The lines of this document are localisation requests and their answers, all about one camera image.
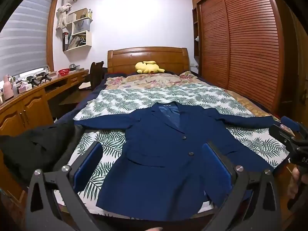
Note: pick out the navy bed sheet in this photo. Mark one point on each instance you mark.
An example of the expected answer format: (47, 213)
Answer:
(69, 114)

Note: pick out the grey pot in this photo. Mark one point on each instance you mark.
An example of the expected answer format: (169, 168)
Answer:
(73, 67)

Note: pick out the wooden window frame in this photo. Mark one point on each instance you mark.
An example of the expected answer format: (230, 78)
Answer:
(51, 41)

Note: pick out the pink tissue box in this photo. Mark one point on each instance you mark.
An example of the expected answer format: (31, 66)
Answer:
(24, 87)

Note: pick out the wooden louvered wardrobe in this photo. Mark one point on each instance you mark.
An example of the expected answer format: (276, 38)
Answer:
(240, 41)

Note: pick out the leaf print blanket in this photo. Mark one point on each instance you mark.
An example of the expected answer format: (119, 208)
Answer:
(144, 96)

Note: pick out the black clothes pile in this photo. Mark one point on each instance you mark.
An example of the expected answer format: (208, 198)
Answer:
(31, 146)

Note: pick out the red bowl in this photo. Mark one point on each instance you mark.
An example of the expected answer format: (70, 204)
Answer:
(63, 72)

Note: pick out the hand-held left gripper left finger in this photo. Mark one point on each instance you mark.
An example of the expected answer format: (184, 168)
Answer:
(87, 166)

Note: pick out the pink bottle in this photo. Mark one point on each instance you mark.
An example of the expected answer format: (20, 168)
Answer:
(8, 90)

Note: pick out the black binder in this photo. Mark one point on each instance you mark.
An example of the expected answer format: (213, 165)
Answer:
(65, 41)

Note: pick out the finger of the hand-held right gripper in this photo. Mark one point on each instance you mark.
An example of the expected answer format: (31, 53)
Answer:
(291, 124)
(281, 133)

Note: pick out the stack of books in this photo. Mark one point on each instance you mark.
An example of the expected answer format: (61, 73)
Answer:
(77, 42)

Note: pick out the yellow plush toy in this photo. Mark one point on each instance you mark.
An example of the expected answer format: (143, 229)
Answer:
(146, 67)

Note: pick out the person's right hand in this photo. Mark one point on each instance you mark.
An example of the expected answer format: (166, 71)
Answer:
(293, 185)

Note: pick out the white wall shelf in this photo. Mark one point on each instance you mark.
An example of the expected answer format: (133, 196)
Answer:
(89, 38)

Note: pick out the grey paper bag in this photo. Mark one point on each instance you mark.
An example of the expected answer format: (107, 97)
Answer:
(81, 26)

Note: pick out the woven bed mat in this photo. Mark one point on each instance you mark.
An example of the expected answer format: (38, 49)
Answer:
(255, 105)

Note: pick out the wooden desk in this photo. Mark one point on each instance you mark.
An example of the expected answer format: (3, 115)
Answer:
(31, 105)

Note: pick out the wooden bed headboard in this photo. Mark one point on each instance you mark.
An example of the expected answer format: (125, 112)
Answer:
(125, 60)

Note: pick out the grey window blind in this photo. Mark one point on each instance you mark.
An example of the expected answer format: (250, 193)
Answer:
(24, 41)

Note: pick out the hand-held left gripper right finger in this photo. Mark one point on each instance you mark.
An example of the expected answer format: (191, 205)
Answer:
(216, 166)

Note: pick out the floral pillow cover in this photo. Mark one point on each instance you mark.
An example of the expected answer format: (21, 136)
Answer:
(149, 80)

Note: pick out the navy blue blazer jacket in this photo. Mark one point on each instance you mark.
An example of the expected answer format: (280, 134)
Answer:
(156, 161)

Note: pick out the dark wooden chair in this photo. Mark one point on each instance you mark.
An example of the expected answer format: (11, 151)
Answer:
(96, 74)

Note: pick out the black gadget stand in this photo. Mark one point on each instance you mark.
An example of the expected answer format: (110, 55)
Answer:
(45, 76)
(32, 80)

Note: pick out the white wall ornament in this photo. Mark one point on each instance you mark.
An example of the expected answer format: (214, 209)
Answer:
(65, 12)

